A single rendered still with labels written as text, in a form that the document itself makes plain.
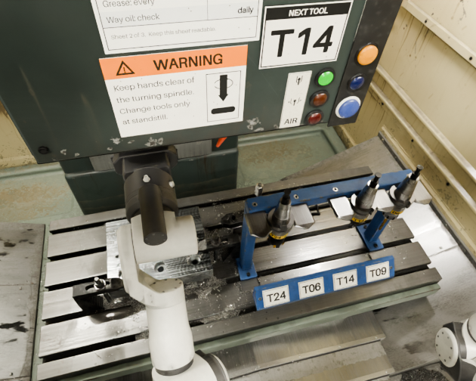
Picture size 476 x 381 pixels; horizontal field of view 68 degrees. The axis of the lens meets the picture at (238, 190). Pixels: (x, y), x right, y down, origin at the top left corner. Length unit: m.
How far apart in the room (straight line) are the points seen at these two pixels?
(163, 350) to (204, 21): 0.48
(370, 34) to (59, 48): 0.34
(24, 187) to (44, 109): 1.52
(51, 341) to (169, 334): 0.58
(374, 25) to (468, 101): 0.93
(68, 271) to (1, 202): 0.80
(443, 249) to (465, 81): 0.58
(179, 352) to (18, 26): 0.49
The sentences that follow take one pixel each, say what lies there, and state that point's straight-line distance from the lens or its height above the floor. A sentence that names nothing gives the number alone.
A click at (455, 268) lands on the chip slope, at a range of 1.46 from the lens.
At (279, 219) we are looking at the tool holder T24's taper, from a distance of 0.82.
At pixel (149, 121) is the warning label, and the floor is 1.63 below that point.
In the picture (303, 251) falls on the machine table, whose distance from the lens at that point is 1.19.
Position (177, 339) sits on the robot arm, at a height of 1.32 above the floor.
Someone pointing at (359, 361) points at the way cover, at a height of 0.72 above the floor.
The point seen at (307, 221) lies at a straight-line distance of 0.86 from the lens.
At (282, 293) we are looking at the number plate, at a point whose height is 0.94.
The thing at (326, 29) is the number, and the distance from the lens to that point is 0.44.
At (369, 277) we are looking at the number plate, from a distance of 1.18.
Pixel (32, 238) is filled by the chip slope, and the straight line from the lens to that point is 1.67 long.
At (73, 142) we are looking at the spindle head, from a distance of 0.47.
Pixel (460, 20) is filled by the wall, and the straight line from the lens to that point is 1.40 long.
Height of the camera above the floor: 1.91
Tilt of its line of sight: 51 degrees down
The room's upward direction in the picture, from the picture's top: 4 degrees clockwise
